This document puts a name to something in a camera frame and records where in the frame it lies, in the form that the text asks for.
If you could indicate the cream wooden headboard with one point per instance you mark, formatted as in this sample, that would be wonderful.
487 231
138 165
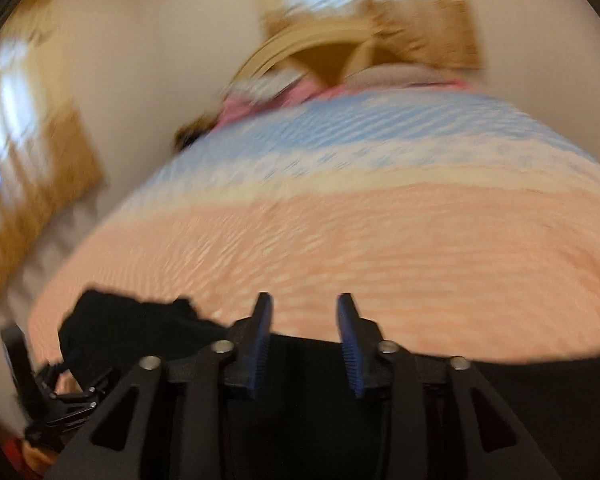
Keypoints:
328 50

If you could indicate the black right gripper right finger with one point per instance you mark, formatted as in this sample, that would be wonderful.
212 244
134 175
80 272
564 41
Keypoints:
440 418

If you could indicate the pink folded blanket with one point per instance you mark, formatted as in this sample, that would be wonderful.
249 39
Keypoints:
237 108

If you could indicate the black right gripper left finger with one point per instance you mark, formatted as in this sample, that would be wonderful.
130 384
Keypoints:
163 419

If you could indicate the beige floral curtain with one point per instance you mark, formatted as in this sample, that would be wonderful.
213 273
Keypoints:
440 33

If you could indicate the black pants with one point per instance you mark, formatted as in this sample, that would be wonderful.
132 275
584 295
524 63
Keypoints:
305 422

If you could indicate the brown stuffed bundle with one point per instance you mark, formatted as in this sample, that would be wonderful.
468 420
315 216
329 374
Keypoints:
191 132

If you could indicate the grey patterned pillow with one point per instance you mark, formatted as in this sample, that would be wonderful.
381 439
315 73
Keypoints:
266 87

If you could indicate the striped pillow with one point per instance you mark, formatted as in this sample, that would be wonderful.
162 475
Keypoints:
397 75

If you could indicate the peach polka dot bedspread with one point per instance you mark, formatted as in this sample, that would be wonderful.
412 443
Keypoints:
459 224

